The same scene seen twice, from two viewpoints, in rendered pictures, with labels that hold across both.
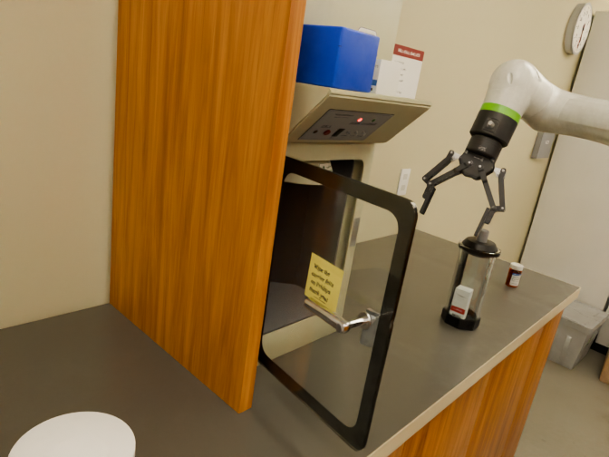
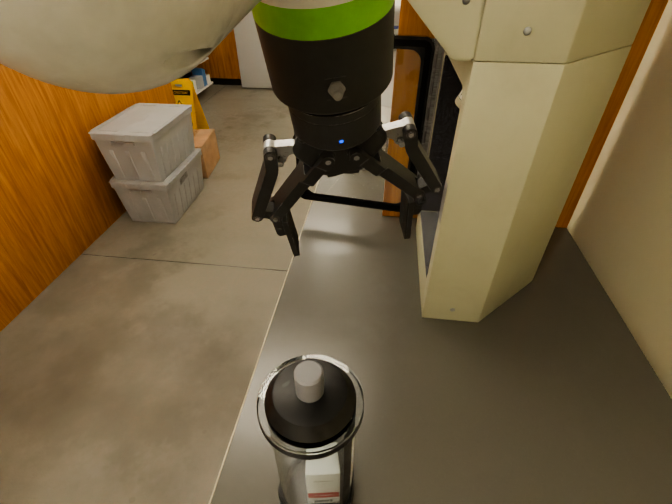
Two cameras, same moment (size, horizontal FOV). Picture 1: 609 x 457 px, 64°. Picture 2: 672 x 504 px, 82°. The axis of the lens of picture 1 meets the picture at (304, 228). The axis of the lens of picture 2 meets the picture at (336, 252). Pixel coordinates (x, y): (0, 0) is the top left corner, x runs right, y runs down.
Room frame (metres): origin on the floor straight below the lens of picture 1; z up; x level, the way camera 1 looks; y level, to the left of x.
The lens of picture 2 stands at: (1.42, -0.56, 1.52)
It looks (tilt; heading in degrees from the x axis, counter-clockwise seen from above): 38 degrees down; 146
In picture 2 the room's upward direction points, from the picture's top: straight up
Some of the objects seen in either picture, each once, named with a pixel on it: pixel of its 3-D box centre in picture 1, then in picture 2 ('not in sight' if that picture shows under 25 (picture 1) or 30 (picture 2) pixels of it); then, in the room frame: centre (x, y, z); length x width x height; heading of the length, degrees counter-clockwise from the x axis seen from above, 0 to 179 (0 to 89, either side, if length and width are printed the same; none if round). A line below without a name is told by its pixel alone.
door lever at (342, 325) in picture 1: (335, 313); not in sight; (0.64, -0.06, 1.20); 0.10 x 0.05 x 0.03; 42
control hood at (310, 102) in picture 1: (357, 119); (425, 1); (0.92, -0.07, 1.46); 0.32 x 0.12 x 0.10; 139
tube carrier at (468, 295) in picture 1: (469, 282); (314, 448); (1.23, -0.47, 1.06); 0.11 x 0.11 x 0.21
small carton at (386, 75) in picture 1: (380, 77); not in sight; (0.96, -0.10, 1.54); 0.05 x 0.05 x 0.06; 33
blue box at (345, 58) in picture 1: (333, 59); not in sight; (0.85, -0.01, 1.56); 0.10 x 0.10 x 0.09; 49
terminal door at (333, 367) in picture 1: (317, 295); (356, 131); (0.72, -0.04, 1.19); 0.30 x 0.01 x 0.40; 42
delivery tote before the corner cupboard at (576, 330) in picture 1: (546, 323); not in sight; (3.06, -1.74, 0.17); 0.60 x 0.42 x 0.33; 47
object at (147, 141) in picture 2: not in sight; (151, 141); (-1.39, -0.21, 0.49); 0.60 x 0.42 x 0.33; 139
